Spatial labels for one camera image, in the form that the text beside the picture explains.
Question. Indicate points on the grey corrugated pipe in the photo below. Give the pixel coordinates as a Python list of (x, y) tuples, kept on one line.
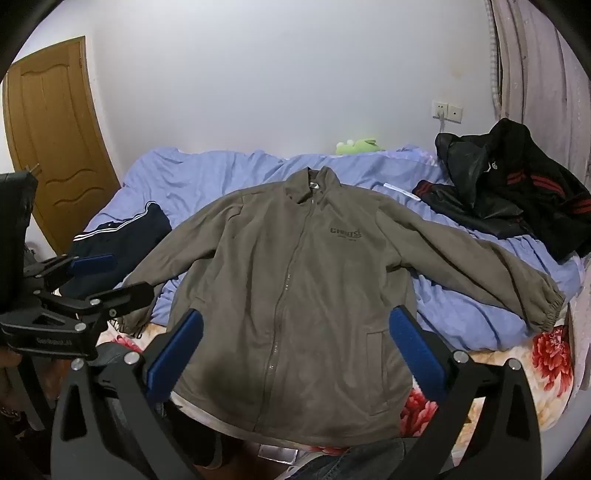
[(495, 60)]

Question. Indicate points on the white wall socket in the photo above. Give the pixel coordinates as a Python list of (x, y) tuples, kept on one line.
[(455, 113), (440, 109)]

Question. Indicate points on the navy pants with white stripes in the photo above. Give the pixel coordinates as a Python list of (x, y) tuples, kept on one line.
[(134, 235)]

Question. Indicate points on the black jacket with red stripes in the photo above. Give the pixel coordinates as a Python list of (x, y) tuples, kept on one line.
[(508, 184)]

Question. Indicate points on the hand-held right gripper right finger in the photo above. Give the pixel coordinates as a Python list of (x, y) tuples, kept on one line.
[(415, 346)]

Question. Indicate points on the olive zip jacket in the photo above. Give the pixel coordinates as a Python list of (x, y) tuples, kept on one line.
[(295, 277)]

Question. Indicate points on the pale pink curtain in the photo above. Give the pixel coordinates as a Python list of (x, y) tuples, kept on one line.
[(545, 92)]

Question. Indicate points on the floral blanket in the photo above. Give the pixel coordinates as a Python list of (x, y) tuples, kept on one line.
[(549, 350)]

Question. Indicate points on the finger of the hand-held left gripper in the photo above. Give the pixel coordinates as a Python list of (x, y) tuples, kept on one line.
[(94, 264), (124, 297)]

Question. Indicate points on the brown wooden door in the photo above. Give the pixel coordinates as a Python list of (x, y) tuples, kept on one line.
[(55, 138)]

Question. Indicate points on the light blue bedsheet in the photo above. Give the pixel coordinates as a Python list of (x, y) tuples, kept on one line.
[(217, 175)]

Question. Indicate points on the green plush toy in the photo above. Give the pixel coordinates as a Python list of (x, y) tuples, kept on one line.
[(358, 146)]

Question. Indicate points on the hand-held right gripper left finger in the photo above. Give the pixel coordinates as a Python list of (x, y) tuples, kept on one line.
[(178, 353)]

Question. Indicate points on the white paper strip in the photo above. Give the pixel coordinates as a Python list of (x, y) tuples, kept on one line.
[(401, 191)]

